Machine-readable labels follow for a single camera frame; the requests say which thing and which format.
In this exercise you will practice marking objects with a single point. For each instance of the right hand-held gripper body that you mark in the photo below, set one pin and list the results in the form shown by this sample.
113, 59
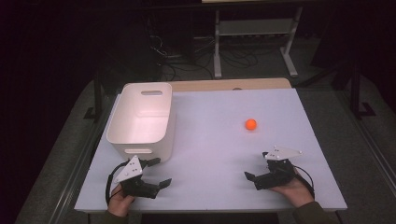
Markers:
277, 174

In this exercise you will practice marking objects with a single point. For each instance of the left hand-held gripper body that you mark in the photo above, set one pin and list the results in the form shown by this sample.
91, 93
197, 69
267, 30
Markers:
132, 169

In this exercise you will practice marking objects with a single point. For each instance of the orange ball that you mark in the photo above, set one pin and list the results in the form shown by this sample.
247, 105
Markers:
251, 124

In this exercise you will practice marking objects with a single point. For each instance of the white plastic bin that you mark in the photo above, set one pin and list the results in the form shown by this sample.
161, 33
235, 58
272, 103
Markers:
140, 124

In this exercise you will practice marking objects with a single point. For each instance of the person's right hand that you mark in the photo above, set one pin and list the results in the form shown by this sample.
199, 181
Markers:
295, 191

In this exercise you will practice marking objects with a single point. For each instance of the person's left hand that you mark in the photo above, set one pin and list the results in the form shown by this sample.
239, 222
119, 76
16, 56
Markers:
118, 202

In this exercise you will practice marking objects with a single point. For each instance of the black metal stand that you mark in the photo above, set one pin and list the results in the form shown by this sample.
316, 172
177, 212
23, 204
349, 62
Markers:
355, 93
98, 93

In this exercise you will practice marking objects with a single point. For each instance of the light wooden board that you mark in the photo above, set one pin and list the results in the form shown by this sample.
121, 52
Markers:
218, 84

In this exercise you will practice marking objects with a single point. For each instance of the white metal stand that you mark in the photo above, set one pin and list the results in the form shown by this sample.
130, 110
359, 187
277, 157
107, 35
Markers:
255, 27

